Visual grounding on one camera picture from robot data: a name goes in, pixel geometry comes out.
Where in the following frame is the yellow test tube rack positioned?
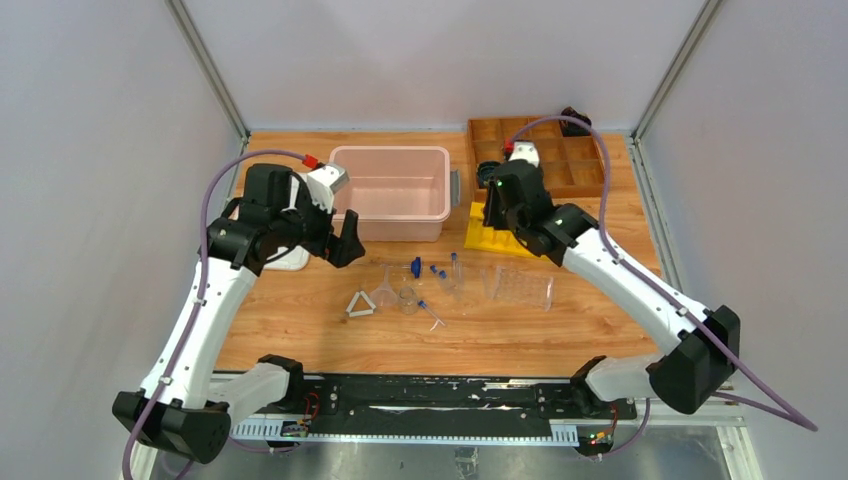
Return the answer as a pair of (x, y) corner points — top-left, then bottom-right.
(463, 202), (541, 260)

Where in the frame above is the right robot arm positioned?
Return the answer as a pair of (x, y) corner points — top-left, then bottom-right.
(484, 160), (741, 418)

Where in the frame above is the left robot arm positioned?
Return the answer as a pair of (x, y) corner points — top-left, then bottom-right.
(112, 164), (365, 464)

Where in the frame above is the white bin lid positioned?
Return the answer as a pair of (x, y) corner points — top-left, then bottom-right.
(265, 180), (310, 272)

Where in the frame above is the white clay triangle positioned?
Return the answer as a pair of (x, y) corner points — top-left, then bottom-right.
(345, 290), (377, 318)

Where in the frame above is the clear plastic funnel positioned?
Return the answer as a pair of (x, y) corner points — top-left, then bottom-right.
(369, 265), (399, 310)

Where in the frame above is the wooden compartment tray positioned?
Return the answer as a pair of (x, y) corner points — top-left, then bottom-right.
(467, 116), (604, 202)

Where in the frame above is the pink plastic bin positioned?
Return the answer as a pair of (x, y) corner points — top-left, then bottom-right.
(329, 146), (452, 242)

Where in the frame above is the small glass beaker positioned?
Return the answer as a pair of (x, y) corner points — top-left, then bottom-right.
(398, 286), (420, 315)

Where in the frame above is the blue capped tube long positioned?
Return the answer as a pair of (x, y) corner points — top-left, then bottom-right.
(451, 252), (463, 288)

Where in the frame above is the clear plastic well plate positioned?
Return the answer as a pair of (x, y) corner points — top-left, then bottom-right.
(481, 266), (554, 311)

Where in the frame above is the blue capped tube front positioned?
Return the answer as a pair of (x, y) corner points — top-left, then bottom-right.
(418, 300), (447, 331)

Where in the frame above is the black cable coil left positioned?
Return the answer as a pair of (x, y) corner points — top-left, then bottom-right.
(476, 160), (505, 191)

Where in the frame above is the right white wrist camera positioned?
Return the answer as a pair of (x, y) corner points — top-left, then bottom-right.
(507, 141), (541, 168)

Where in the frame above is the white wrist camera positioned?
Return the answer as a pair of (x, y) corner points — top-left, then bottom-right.
(507, 141), (541, 168)
(306, 163), (349, 214)

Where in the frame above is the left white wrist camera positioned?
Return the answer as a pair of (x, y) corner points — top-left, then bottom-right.
(306, 163), (349, 214)

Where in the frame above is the black cable coil corner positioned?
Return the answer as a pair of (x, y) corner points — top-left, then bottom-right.
(559, 107), (592, 137)

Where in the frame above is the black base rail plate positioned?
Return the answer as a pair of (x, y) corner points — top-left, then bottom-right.
(231, 373), (637, 447)

